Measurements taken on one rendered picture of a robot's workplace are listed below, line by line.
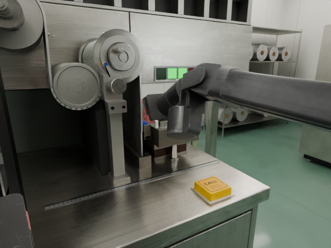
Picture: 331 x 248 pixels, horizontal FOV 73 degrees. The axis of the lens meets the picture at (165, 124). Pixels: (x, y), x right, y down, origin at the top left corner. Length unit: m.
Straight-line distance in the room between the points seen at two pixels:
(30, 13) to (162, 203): 0.54
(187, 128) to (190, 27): 0.81
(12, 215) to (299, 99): 0.32
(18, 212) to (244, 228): 0.65
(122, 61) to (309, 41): 4.97
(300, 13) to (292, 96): 5.32
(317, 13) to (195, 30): 4.40
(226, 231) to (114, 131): 0.42
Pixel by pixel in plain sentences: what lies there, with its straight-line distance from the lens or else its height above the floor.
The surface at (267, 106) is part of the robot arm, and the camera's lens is 0.34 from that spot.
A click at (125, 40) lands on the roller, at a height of 1.30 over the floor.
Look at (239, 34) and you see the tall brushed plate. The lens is 1.40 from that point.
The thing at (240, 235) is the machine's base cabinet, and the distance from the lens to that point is 0.76.
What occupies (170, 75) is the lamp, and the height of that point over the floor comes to 1.18.
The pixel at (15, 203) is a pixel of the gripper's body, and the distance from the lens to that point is 0.20.
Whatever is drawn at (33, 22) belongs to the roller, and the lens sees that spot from 0.65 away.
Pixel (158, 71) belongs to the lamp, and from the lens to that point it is 1.07.
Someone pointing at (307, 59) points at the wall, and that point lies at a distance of 5.41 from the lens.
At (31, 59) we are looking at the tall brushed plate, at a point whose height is 1.25.
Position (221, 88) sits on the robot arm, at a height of 1.19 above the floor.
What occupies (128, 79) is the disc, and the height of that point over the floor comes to 1.19.
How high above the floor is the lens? 1.23
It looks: 15 degrees down
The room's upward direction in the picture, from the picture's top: straight up
